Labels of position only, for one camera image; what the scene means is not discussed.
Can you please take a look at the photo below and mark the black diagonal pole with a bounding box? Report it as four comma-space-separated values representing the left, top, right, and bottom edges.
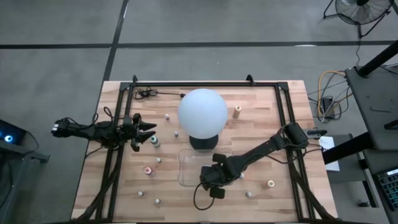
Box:
357, 40, 398, 78

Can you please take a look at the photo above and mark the black aluminium table frame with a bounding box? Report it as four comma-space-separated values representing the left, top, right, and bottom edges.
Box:
73, 80, 336, 224

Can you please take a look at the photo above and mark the dark grey equipment cart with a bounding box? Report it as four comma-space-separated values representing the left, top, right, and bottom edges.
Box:
0, 139, 50, 224

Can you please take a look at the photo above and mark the black floor fan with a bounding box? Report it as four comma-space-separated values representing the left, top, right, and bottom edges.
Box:
322, 0, 393, 40

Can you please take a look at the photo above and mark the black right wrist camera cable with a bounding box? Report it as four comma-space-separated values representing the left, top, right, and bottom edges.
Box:
193, 182, 218, 212

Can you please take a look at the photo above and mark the backlit keyboard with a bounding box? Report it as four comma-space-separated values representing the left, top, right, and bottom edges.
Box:
376, 167, 398, 215

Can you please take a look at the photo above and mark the grey side table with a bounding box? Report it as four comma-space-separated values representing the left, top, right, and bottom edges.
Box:
357, 149, 398, 224

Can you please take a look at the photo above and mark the black power strip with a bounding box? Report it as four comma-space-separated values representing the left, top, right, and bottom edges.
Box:
322, 96, 336, 119

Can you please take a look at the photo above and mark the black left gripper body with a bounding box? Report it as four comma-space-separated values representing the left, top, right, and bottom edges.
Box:
119, 114, 139, 146

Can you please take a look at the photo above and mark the black computer with blue light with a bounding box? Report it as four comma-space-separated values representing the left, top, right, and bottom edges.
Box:
0, 119, 27, 147

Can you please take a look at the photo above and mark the black lamp power cable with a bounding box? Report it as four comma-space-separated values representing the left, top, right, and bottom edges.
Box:
132, 87, 187, 101

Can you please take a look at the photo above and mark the white paper sheet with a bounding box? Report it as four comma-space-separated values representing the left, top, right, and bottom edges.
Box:
318, 136, 341, 172

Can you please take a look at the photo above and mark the clear plastic bin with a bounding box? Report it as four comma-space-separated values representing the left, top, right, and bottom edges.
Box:
177, 147, 234, 187

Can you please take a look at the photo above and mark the white globe table lamp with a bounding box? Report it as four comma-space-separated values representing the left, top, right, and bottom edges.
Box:
177, 88, 229, 151

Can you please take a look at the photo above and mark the grey desk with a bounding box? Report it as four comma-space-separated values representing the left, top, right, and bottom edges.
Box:
345, 63, 398, 152

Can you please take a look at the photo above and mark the black desk support beam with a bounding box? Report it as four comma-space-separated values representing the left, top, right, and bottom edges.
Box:
322, 132, 376, 165

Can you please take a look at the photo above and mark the black hex key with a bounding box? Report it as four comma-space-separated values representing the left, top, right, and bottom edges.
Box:
369, 106, 392, 114

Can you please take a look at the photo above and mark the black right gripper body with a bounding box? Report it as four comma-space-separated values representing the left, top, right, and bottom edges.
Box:
199, 161, 240, 189

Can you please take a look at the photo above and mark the yellow floor cable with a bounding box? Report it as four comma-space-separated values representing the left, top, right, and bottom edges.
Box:
317, 70, 346, 118

